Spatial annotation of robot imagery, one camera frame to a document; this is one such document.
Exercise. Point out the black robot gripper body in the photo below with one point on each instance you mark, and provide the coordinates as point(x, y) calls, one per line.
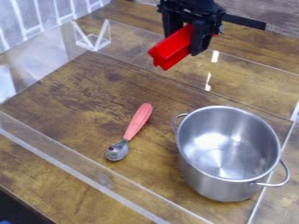
point(192, 10)

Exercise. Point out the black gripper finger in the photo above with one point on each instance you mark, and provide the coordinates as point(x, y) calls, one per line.
point(171, 23)
point(200, 36)

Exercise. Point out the red plastic block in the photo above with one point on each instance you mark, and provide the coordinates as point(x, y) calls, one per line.
point(171, 50)

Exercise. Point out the silver metal pot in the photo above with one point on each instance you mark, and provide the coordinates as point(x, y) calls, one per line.
point(228, 152)

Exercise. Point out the white tape strip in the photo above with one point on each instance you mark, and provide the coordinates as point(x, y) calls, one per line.
point(214, 60)

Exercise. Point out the clear acrylic front barrier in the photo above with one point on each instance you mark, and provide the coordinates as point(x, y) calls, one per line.
point(132, 195)

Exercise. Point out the black strip on wall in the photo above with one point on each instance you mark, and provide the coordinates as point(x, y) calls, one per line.
point(244, 21)

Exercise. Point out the spoon with pink handle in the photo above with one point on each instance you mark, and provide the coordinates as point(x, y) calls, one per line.
point(117, 150)

